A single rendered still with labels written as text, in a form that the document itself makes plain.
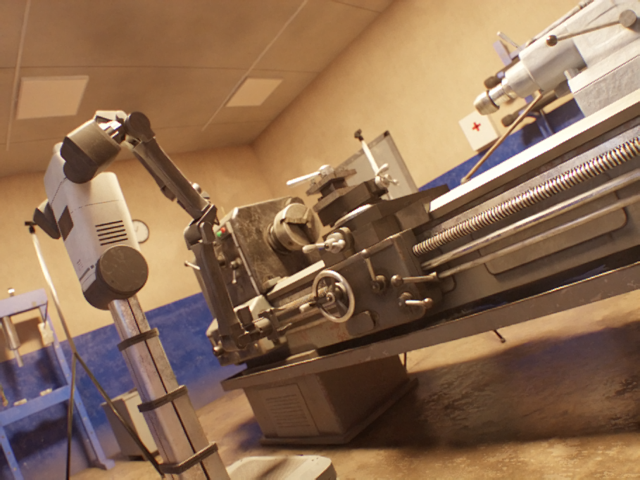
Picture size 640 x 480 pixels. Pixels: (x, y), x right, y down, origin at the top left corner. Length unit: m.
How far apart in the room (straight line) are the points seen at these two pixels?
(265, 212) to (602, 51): 1.79
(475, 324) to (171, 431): 0.97
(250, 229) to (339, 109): 3.82
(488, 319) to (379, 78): 4.49
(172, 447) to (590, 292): 1.22
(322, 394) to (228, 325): 0.92
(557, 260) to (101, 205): 1.40
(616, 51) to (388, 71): 4.24
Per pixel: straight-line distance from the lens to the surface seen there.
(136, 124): 1.40
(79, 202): 1.39
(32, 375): 5.20
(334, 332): 2.07
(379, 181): 1.65
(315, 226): 2.38
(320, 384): 2.19
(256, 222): 2.43
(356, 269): 1.62
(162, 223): 6.01
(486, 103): 1.67
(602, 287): 1.28
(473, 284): 1.59
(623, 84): 1.46
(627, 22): 1.48
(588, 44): 1.54
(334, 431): 2.29
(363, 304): 1.65
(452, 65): 5.12
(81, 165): 1.30
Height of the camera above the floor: 0.74
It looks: 7 degrees up
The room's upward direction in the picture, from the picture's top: 24 degrees counter-clockwise
